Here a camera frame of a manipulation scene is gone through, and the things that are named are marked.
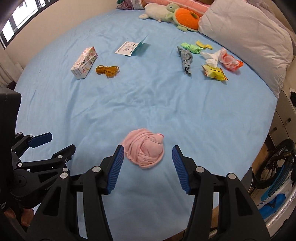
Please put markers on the pink orange plastic wrapper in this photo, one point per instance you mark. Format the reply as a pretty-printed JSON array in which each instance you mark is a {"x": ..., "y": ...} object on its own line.
[{"x": 228, "y": 61}]

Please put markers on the yellow snack wrapper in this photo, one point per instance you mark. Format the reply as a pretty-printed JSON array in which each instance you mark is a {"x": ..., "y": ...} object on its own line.
[{"x": 214, "y": 73}]

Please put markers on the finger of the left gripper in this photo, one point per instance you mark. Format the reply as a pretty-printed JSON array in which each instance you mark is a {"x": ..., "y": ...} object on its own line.
[
  {"x": 23, "y": 142},
  {"x": 49, "y": 166}
]

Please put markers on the pink striped pillow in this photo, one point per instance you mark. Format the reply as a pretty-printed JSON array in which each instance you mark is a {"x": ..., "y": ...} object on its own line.
[{"x": 197, "y": 7}]

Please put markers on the pink rolled cloth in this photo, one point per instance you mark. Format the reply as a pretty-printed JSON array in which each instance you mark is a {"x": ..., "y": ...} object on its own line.
[{"x": 144, "y": 148}]

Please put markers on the striped folded clothes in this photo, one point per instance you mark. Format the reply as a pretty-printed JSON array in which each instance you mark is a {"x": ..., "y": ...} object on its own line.
[{"x": 131, "y": 4}]

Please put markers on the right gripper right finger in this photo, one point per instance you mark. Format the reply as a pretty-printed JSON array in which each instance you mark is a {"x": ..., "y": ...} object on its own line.
[{"x": 238, "y": 217}]

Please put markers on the grey bedside cabinet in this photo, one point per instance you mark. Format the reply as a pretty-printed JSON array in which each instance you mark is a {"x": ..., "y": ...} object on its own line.
[{"x": 283, "y": 124}]

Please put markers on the person left hand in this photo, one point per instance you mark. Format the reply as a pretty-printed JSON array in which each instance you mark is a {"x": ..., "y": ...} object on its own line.
[{"x": 26, "y": 215}]

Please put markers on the white bicycle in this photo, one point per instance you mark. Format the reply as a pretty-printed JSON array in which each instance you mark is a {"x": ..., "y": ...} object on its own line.
[{"x": 275, "y": 178}]

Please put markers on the white pillow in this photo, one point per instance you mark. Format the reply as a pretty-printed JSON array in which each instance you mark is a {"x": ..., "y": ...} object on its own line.
[{"x": 247, "y": 32}]

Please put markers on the white crumpled tissue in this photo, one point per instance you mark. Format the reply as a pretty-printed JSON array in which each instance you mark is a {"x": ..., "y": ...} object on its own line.
[{"x": 212, "y": 59}]

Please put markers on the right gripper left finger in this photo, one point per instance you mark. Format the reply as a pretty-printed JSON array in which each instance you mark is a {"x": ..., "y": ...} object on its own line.
[{"x": 57, "y": 215}]

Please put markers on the green cloth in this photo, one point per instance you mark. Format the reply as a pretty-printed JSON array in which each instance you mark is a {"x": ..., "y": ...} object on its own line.
[{"x": 192, "y": 48}]

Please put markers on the white tissue box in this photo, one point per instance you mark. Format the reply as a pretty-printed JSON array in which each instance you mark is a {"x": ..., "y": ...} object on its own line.
[{"x": 84, "y": 63}]

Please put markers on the light blue bed sheet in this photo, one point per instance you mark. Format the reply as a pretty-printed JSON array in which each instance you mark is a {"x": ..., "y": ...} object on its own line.
[{"x": 221, "y": 125}]

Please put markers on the white teal paper card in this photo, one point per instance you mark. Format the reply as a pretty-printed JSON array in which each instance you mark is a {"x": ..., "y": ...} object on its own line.
[{"x": 129, "y": 48}]

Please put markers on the white seal plush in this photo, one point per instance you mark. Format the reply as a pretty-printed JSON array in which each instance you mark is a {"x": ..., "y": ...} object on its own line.
[{"x": 156, "y": 12}]

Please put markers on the orange green turtle plush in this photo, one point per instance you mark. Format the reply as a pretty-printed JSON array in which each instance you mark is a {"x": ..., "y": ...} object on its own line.
[{"x": 184, "y": 19}]

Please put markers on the yellow cloth piece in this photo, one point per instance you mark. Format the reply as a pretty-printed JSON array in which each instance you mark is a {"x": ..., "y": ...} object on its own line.
[{"x": 204, "y": 46}]

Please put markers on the grey crumpled cloth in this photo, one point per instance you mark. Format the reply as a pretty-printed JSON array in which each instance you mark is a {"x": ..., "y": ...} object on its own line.
[{"x": 186, "y": 58}]

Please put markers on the black framed window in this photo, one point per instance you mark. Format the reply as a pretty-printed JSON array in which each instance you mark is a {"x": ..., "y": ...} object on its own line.
[{"x": 21, "y": 16}]

